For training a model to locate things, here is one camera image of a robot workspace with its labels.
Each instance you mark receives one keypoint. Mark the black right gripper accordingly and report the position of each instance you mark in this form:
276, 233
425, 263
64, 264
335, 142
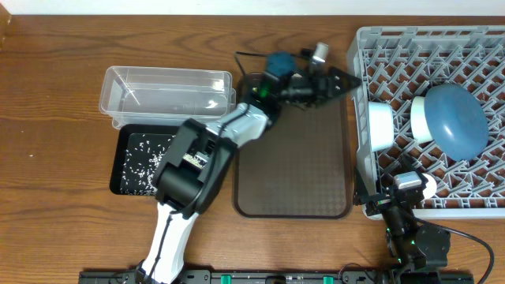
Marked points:
379, 201

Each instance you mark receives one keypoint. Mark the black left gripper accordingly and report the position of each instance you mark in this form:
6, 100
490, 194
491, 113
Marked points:
324, 86

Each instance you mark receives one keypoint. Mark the pink cup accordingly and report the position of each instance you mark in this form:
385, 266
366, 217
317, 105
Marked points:
430, 186

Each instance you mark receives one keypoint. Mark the light blue rice bowl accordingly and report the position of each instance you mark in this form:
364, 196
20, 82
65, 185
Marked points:
381, 126

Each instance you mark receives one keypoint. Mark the mint green bowl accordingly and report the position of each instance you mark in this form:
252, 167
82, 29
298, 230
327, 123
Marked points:
418, 121

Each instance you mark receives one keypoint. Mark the blue plate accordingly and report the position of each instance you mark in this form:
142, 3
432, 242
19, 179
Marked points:
456, 121

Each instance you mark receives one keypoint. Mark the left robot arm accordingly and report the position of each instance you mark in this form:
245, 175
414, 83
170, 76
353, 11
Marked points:
191, 172

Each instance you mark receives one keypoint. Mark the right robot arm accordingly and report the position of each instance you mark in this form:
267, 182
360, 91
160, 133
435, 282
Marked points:
417, 246

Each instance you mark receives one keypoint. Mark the grey dishwasher rack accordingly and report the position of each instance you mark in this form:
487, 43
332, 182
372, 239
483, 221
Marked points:
396, 64

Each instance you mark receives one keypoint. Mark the brown serving tray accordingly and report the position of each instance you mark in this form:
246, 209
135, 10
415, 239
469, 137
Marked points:
301, 168

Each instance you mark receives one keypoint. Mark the clear plastic bin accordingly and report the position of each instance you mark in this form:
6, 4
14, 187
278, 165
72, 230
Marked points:
165, 96

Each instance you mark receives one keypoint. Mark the black plastic tray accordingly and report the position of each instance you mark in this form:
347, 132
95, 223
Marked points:
123, 138

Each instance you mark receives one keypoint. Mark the spilled white rice pile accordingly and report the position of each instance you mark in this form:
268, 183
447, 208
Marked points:
143, 155

